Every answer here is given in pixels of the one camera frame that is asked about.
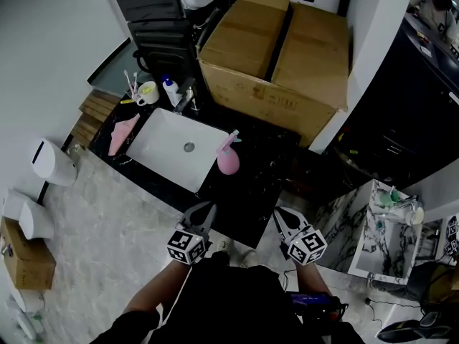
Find chrome faucet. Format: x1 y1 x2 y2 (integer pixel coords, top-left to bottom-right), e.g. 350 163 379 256
174 77 199 114

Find person's right forearm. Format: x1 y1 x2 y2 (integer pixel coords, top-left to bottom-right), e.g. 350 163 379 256
294 262 331 299

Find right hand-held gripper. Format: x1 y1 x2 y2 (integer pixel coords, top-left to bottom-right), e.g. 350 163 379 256
273 206 328 267

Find small cardboard box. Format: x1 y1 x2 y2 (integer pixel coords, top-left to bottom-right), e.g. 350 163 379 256
0 216 57 291

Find person's left forearm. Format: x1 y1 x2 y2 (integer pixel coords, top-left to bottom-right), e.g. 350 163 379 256
123 259 193 315

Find green cup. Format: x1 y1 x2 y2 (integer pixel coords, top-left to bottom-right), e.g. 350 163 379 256
379 188 399 207

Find person's black clothing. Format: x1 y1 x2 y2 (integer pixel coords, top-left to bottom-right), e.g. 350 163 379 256
89 252 363 344

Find white rectangular sink basin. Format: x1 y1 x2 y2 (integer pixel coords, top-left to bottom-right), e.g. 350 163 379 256
126 107 230 194

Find wooden steps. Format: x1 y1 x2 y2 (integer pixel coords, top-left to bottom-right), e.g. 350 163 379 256
70 90 121 148

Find large cardboard box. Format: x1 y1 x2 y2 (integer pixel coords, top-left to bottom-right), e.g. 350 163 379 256
197 0 351 148

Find grey flexible hose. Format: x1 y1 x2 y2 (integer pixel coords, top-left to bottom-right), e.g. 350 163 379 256
195 7 222 46

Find white mug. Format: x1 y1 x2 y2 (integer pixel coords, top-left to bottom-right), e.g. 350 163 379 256
136 80 161 107

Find pink cloth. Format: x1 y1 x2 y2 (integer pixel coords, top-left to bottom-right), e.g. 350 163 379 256
108 113 141 157

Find plain white bin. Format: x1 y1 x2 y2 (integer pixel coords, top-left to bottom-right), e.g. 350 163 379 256
18 198 55 240

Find pink spray bottle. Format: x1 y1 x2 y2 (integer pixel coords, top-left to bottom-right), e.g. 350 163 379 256
216 129 243 176

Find white pump bottle blue cap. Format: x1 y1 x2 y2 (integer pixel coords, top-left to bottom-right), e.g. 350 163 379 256
161 74 183 108

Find dark cabinet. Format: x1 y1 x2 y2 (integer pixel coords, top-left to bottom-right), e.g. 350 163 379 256
308 16 459 193

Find cream cup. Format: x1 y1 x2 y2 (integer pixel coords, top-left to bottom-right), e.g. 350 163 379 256
408 206 425 225

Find black device with blue screen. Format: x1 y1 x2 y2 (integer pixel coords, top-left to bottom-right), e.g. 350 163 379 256
286 291 349 318

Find white marbled vanity unit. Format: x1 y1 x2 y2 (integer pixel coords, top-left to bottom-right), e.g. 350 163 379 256
315 179 424 286

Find white bin with black slot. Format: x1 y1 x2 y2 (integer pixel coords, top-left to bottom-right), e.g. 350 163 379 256
29 138 78 188

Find black marble vanity table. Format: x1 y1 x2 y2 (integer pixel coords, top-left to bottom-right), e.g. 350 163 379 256
88 91 302 249

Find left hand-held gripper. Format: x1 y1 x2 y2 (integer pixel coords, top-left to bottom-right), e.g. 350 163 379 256
166 201 218 266

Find black glossy floor appliance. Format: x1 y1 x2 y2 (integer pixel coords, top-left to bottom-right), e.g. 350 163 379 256
376 310 459 344

